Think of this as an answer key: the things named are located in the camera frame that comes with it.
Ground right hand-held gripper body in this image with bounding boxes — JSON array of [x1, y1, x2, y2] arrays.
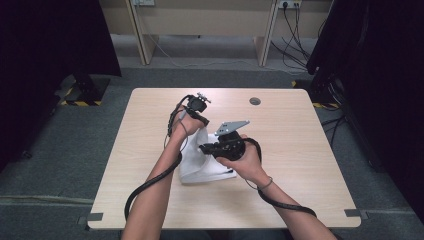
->
[[213, 119, 251, 162]]

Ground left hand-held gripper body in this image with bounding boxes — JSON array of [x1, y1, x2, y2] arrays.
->
[[184, 92, 213, 114]]

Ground white tank top black trim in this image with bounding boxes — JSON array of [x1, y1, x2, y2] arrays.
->
[[178, 126, 238, 185]]

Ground person's left hand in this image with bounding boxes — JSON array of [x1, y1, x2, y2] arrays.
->
[[169, 112, 206, 143]]

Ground person's right hand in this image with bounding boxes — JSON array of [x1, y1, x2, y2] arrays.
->
[[215, 134, 268, 185]]

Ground thin wrist band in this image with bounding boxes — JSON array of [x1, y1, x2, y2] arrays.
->
[[244, 176, 274, 192]]

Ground beige desk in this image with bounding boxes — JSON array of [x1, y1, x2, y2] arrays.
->
[[124, 0, 280, 67]]

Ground person's dark trousers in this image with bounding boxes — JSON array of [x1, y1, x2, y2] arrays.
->
[[159, 229, 294, 240]]

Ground yellow black hazard tape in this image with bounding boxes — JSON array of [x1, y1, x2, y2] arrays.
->
[[291, 79, 341, 110], [59, 86, 103, 108]]

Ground black stand base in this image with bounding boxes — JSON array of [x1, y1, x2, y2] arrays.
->
[[64, 74, 111, 104]]

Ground grey tape piece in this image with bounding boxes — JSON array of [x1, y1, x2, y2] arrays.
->
[[344, 208, 370, 220], [78, 212, 104, 226]]

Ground black curtain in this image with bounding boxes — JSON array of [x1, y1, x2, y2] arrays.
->
[[305, 0, 424, 225], [0, 0, 123, 172]]

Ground white floor cable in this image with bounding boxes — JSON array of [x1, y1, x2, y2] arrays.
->
[[146, 33, 301, 76]]

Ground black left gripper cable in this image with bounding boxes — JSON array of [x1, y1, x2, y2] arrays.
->
[[123, 94, 195, 222]]

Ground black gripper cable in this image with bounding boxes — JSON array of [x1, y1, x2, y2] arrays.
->
[[243, 137, 318, 218], [123, 94, 195, 222]]

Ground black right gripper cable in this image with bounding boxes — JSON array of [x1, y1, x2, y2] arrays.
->
[[243, 137, 318, 218]]

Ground black floor cables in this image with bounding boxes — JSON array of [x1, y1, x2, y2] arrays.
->
[[321, 114, 348, 148]]

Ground black power cables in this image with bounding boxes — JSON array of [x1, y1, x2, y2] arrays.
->
[[270, 3, 313, 72]]

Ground white wall socket with plugs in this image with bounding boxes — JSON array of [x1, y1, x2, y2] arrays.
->
[[278, 0, 303, 10]]

